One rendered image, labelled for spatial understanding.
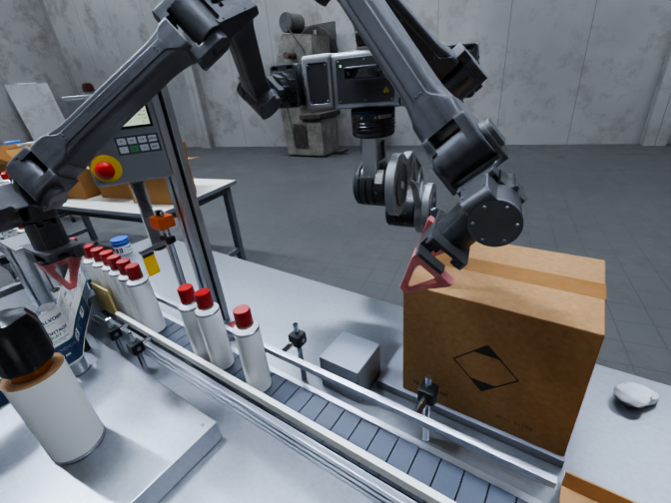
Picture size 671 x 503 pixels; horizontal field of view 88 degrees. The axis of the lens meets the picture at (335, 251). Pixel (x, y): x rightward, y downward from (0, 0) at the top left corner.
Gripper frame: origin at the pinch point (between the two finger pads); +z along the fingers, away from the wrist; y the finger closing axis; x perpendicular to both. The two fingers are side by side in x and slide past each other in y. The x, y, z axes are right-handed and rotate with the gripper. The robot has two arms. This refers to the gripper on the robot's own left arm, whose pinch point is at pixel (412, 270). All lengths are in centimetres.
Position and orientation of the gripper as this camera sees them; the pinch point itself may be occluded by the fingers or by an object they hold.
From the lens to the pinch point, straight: 58.1
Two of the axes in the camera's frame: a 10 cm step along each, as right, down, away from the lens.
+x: 7.7, 6.4, 0.0
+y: -3.8, 4.6, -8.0
